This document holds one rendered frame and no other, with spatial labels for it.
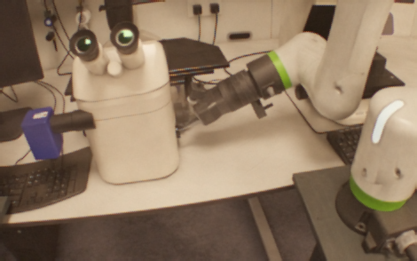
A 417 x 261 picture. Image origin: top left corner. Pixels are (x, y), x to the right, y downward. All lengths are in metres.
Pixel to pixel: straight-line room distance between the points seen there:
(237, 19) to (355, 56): 0.93
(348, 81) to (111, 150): 0.48
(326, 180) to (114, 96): 0.45
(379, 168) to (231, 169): 0.38
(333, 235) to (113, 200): 0.46
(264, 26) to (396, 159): 1.09
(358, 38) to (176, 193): 0.48
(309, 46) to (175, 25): 0.81
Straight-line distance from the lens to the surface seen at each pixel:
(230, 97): 0.69
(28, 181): 0.84
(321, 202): 0.64
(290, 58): 0.69
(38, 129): 0.66
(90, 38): 0.53
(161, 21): 1.37
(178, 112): 0.82
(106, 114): 0.63
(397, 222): 0.58
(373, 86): 0.98
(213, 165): 0.77
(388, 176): 0.52
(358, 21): 0.53
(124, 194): 0.73
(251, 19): 1.45
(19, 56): 0.94
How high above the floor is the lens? 1.27
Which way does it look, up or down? 36 degrees down
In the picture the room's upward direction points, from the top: 3 degrees counter-clockwise
